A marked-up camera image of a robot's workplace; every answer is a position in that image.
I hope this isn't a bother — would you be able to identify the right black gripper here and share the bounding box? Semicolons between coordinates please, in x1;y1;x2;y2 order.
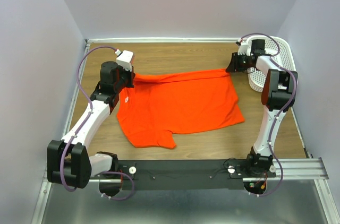
224;53;252;73

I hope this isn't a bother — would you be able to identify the orange t-shirt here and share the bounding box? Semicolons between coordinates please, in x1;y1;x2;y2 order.
116;68;245;149

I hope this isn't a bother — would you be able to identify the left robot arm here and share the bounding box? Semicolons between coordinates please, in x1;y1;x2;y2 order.
47;61;135;192

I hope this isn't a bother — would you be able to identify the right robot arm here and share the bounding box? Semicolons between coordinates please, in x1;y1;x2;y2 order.
226;38;298;177

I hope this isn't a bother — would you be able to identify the white perforated plastic basket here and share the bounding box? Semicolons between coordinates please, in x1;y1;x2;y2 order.
246;35;297;93

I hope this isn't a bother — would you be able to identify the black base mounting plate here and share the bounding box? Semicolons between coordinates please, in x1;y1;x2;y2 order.
99;158;276;197

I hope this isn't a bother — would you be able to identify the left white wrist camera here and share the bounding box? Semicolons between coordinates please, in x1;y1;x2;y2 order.
115;49;134;72

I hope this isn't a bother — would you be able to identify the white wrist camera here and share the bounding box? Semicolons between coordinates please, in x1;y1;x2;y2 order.
115;49;134;72
236;38;250;56

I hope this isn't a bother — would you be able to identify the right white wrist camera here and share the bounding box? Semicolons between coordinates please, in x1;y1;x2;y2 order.
236;38;250;56

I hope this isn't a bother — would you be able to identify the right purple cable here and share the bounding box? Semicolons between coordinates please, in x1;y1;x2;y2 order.
239;32;300;197

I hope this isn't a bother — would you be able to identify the aluminium frame rail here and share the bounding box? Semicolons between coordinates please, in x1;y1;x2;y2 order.
39;33;339;223

